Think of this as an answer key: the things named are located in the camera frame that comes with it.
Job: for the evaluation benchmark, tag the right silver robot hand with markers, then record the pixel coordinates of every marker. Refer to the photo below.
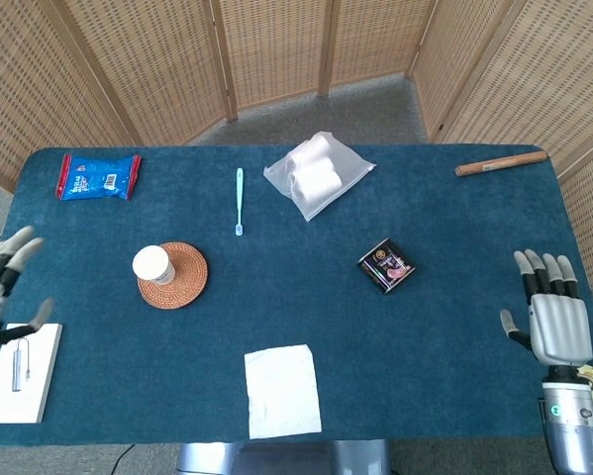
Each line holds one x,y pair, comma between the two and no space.
561,326

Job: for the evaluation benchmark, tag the white paper cup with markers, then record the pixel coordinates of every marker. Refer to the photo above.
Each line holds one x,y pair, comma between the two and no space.
150,262

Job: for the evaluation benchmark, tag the round woven rattan coaster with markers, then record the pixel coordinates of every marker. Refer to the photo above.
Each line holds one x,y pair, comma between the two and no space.
187,284

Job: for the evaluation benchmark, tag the white flat product box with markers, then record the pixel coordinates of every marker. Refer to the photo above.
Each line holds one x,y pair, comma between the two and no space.
38,381

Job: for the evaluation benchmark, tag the blue tablecloth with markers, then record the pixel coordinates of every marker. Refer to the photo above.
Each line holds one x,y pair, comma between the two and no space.
128,356

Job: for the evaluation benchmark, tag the blue red snack packet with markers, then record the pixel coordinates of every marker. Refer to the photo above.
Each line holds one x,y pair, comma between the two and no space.
98,178

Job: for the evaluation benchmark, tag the wooden rolling pin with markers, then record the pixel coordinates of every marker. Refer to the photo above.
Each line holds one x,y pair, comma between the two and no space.
501,163

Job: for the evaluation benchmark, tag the black luncheon meat tin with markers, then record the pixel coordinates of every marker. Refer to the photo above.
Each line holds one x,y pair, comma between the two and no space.
387,267

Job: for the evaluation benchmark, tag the light blue toothbrush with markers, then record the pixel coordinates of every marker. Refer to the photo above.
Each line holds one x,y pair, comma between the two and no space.
239,198

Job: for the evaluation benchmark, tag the white paper napkin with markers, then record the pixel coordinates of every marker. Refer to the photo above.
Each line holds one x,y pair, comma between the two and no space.
282,391

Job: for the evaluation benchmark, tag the frosted zip bag white rolls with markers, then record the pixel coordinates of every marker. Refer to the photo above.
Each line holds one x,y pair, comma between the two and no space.
316,178

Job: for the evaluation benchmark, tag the wicker folding screen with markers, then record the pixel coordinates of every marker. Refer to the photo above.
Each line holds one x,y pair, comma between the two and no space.
152,64

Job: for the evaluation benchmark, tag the grey robot torso base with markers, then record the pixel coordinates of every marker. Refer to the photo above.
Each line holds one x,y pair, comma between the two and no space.
276,460

